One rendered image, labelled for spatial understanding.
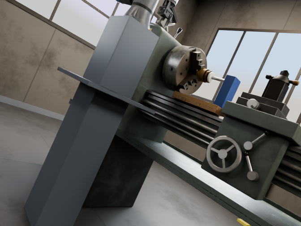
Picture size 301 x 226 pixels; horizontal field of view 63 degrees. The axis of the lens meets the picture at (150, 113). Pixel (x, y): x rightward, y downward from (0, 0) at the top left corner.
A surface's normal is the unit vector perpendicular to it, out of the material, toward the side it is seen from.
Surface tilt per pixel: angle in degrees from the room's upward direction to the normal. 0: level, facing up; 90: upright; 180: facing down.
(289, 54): 90
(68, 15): 90
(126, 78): 90
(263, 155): 90
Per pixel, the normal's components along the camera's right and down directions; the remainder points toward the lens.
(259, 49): -0.69, -0.30
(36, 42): 0.59, 0.29
